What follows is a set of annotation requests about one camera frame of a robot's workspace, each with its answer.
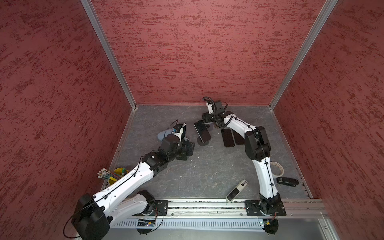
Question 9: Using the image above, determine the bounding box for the phone with white sticker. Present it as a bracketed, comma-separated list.
[232, 130, 245, 145]

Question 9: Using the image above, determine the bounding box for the light blue flat stand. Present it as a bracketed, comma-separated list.
[158, 129, 174, 141]

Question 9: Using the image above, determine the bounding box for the yellow cup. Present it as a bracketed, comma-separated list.
[109, 168, 129, 186]

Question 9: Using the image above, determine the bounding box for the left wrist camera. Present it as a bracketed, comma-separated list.
[172, 123, 186, 142]

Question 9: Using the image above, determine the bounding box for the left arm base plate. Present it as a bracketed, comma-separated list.
[142, 200, 169, 216]

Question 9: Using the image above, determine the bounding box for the silver black remote device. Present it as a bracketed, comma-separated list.
[226, 180, 248, 203]

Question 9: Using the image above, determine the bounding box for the aluminium front rail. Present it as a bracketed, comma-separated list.
[131, 197, 328, 219]

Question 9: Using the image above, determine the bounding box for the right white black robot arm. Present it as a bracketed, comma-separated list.
[202, 97, 282, 216]

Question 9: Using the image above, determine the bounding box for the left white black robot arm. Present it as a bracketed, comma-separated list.
[68, 135, 195, 240]

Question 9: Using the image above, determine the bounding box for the masking tape roll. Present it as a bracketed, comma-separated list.
[270, 162, 285, 178]

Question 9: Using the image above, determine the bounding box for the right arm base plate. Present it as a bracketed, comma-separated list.
[245, 201, 287, 217]

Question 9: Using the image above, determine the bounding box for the black phone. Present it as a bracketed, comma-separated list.
[221, 129, 235, 148]
[194, 120, 212, 146]

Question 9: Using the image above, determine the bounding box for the bundle of coloured pens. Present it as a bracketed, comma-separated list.
[98, 168, 121, 182]

